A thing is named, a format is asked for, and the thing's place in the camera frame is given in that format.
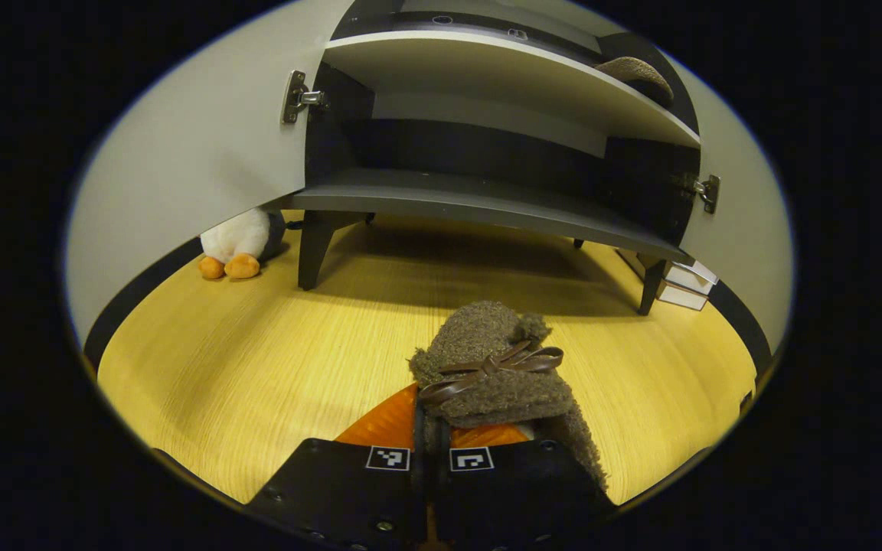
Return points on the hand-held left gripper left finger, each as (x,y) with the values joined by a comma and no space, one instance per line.
(334,482)

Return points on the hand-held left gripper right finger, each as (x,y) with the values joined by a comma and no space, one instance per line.
(510,490)

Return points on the brown fuzzy shoe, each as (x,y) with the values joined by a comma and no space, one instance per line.
(487,337)
(636,73)

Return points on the grey cabinet door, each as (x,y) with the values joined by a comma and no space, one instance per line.
(747,214)
(196,153)

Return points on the grey shoe cabinet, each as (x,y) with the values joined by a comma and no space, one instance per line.
(487,69)

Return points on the plain white book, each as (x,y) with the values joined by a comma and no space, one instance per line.
(678,297)

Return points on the white plush penguin toy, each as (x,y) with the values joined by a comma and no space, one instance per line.
(238,233)

